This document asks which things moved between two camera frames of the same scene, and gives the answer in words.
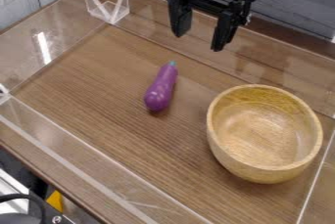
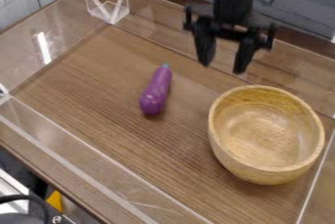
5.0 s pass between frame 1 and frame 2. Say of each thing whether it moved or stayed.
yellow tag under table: stayed
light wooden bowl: stayed
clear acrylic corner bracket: stayed
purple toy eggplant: moved
